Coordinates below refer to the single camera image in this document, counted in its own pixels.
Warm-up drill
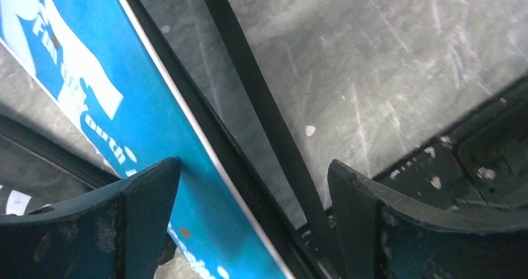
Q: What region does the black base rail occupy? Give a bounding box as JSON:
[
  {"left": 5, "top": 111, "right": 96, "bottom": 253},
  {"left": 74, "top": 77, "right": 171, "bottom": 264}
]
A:
[{"left": 299, "top": 75, "right": 527, "bottom": 278}]

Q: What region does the blue racket cover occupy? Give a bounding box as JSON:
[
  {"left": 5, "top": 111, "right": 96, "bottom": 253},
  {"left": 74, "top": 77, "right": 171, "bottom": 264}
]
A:
[{"left": 1, "top": 0, "right": 332, "bottom": 278}]

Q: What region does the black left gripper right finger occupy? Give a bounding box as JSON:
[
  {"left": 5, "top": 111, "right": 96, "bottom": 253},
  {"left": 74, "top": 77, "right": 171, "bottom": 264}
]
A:
[{"left": 328, "top": 160, "right": 527, "bottom": 278}]

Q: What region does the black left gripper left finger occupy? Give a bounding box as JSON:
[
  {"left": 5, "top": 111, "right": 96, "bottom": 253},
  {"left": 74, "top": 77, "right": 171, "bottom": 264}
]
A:
[{"left": 1, "top": 157, "right": 181, "bottom": 278}]

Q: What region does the black racket cover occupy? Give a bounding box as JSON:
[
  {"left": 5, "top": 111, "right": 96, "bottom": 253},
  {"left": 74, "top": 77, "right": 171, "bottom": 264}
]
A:
[{"left": 1, "top": 116, "right": 177, "bottom": 265}]

